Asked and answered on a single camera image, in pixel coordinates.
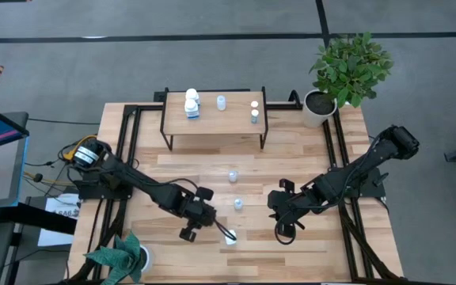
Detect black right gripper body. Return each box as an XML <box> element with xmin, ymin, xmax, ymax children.
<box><xmin>267</xmin><ymin>178</ymin><xmax>306</xmax><ymax>239</ymax></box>

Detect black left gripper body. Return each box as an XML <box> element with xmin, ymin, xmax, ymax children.
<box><xmin>178</xmin><ymin>186</ymin><xmax>218</xmax><ymax>244</ymax></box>

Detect wooden shelf black metal legs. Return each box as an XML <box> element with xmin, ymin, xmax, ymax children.
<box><xmin>159</xmin><ymin>85</ymin><xmax>269</xmax><ymax>152</ymax></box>

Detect small white plant pot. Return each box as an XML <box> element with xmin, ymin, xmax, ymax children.
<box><xmin>139</xmin><ymin>244</ymin><xmax>154</xmax><ymax>274</ymax></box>

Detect large white plant pot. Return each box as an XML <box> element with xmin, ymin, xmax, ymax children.
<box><xmin>301</xmin><ymin>89</ymin><xmax>338</xmax><ymax>128</ymax></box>

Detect teal-leaved small plant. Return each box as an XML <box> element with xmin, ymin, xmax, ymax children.
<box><xmin>84</xmin><ymin>231</ymin><xmax>146</xmax><ymax>285</ymax></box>

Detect white paper sheet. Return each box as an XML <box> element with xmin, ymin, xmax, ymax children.
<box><xmin>37</xmin><ymin>193</ymin><xmax>82</xmax><ymax>247</ymax></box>

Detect leafy green plant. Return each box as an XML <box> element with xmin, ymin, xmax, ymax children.
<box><xmin>309</xmin><ymin>31</ymin><xmax>394</xmax><ymax>108</ymax></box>

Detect black monitor stand bar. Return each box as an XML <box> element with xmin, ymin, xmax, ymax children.
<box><xmin>0</xmin><ymin>201</ymin><xmax>78</xmax><ymax>235</ymax></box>

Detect black aluminium table frame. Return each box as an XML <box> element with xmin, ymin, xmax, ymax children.
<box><xmin>68</xmin><ymin>89</ymin><xmax>166</xmax><ymax>285</ymax></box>
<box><xmin>266</xmin><ymin>89</ymin><xmax>406</xmax><ymax>284</ymax></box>

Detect yellow cable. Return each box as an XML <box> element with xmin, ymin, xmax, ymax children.
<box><xmin>24</xmin><ymin>134</ymin><xmax>98</xmax><ymax>187</ymax></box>

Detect thin black floor cable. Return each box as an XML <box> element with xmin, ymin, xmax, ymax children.
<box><xmin>27</xmin><ymin>117</ymin><xmax>101</xmax><ymax>126</ymax></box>

